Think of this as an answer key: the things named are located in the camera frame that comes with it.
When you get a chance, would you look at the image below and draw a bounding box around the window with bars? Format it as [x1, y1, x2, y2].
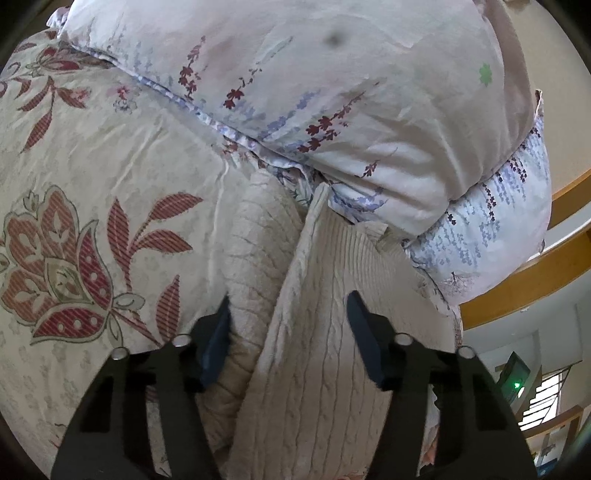
[519, 367, 571, 428]

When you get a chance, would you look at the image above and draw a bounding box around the pale blue floral pillow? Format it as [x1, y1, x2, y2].
[401, 115, 553, 306]

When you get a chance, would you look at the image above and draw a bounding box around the wooden headboard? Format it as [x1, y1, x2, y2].
[461, 170, 591, 331]

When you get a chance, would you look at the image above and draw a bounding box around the cream cable-knit sweater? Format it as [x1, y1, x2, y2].
[216, 174, 463, 480]

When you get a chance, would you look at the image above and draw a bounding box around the pink floral pillow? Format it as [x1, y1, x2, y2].
[48, 0, 546, 241]

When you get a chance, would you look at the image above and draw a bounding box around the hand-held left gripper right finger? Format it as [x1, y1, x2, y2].
[346, 290, 539, 480]

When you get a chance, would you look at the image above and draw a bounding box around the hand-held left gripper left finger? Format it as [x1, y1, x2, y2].
[50, 294, 232, 480]

